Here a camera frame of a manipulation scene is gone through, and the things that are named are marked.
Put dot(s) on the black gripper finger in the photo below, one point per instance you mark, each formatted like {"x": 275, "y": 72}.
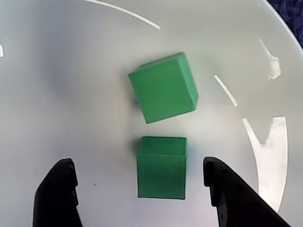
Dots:
{"x": 236, "y": 201}
{"x": 55, "y": 201}

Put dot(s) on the green cube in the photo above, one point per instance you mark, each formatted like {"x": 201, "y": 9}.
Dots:
{"x": 161, "y": 170}
{"x": 163, "y": 88}

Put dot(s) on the white round plate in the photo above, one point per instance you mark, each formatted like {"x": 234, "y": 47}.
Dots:
{"x": 71, "y": 94}

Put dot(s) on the blue woven table cloth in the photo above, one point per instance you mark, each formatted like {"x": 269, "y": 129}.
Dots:
{"x": 296, "y": 19}

